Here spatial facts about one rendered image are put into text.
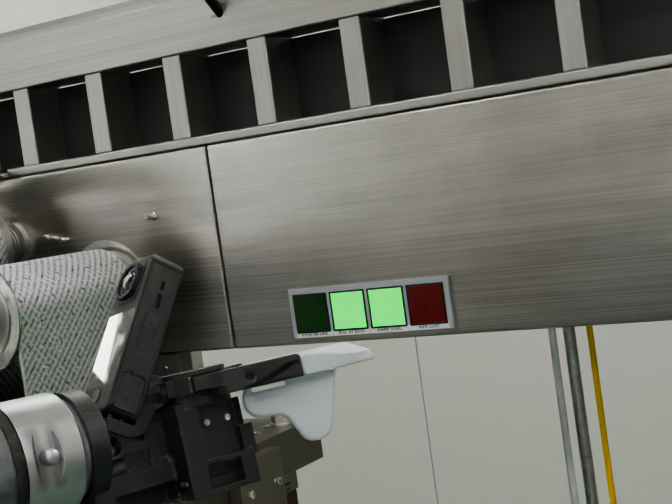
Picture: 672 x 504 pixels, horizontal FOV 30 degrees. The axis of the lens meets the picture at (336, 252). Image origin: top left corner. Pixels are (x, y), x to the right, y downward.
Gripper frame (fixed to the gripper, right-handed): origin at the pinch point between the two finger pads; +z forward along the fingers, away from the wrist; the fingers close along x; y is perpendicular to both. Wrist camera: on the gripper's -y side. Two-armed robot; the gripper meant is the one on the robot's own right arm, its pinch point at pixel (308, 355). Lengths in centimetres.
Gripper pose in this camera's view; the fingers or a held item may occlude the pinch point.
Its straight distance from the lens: 91.5
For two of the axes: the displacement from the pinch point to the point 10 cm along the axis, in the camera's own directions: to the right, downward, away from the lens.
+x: 6.0, -1.8, -7.8
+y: 2.2, 9.7, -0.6
